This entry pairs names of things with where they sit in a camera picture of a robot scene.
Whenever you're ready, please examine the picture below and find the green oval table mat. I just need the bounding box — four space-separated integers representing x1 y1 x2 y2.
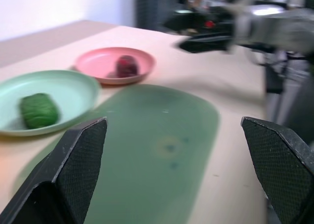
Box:
14 84 222 224

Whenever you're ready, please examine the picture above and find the pink plate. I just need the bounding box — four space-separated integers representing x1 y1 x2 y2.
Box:
74 47 157 85

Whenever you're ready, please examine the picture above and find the dark background rack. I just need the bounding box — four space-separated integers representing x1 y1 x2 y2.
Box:
135 0 183 31

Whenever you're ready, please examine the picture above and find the light green plate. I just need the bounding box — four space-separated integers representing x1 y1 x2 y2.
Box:
0 70 102 137

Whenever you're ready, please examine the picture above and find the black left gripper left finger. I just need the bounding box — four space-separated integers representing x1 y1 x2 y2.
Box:
0 116 108 224

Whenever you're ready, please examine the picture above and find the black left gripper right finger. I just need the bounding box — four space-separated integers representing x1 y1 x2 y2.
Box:
241 116 314 224

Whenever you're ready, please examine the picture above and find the dark red knitted item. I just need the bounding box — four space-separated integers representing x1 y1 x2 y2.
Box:
115 55 140 78

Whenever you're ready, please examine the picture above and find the green knitted item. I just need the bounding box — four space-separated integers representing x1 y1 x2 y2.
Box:
19 92 60 130

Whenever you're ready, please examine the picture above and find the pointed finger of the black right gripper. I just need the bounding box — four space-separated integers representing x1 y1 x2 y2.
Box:
162 10 221 34
174 34 235 54

